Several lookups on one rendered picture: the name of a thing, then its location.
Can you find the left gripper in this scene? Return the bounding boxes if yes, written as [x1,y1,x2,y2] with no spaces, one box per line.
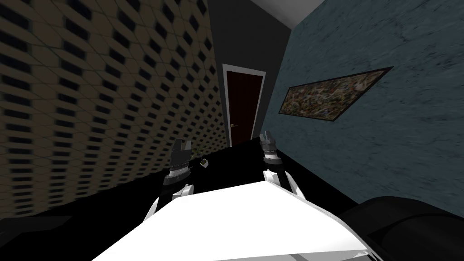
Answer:
[170,139,192,169]

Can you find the small plant in white pot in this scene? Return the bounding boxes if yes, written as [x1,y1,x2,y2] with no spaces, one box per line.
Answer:
[193,146,210,169]

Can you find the framed mottled wall picture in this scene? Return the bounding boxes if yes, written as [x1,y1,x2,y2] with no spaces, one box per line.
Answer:
[278,66,394,122]

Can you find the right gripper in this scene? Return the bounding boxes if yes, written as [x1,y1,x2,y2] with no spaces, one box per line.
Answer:
[259,130,278,156]

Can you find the dark red door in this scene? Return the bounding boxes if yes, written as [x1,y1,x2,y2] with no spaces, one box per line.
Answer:
[226,70,265,147]

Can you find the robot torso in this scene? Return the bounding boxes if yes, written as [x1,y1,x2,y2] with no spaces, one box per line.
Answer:
[91,180,381,261]

